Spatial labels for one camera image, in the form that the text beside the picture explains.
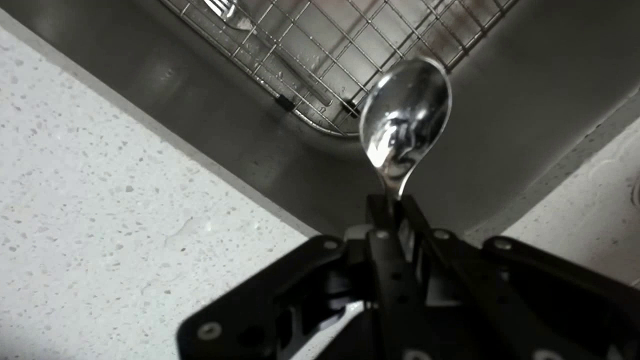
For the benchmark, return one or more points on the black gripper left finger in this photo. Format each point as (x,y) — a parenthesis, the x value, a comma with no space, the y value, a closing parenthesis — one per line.
(391,301)

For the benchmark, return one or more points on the silver fork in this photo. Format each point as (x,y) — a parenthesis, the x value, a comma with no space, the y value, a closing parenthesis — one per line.
(226,10)

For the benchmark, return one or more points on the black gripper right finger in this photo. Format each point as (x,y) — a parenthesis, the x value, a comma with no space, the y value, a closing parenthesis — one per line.
(480,301)

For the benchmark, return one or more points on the stainless steel sink basin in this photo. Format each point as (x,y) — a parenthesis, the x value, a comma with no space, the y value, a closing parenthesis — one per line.
(200,113)

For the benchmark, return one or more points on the silver spoon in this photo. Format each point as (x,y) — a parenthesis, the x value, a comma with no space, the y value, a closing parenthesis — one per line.
(402,113)

